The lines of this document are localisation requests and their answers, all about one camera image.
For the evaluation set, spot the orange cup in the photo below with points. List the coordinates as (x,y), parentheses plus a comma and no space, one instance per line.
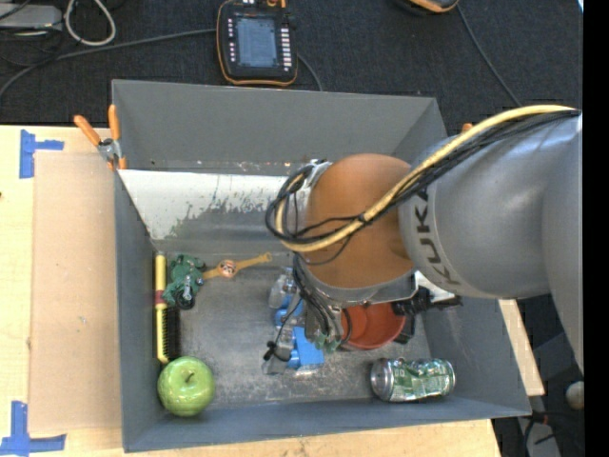
(376,326)

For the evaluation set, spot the green toy vehicle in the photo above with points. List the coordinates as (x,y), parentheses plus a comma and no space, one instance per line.
(183,279)

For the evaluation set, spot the brown cardboard board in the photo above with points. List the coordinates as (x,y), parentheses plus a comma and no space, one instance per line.
(71,279)

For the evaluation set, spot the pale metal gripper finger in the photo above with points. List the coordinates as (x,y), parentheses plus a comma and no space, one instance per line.
(280,350)
(283,287)

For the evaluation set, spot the yellow and black brush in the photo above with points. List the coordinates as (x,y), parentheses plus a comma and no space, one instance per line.
(161,322)

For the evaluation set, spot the orange toy wristwatch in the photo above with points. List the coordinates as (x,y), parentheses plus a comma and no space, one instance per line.
(227,268)

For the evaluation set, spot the crushed green drink can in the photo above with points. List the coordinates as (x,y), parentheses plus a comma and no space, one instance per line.
(413,380)

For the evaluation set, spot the green apple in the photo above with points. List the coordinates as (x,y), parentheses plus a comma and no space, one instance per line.
(185,387)

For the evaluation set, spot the grey metal bin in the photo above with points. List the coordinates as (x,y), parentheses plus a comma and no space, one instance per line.
(228,331)

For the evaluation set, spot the black cylinder on white bracket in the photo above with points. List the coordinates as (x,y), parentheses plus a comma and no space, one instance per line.
(413,303)

